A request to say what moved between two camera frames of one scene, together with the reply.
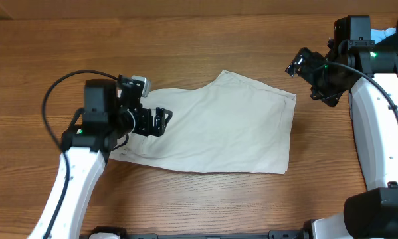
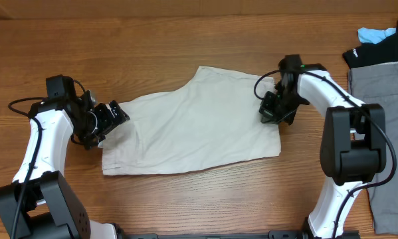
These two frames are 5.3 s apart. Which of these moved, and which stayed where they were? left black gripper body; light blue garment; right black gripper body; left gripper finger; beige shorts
Moved: right black gripper body; beige shorts; left black gripper body; left gripper finger
Stayed: light blue garment
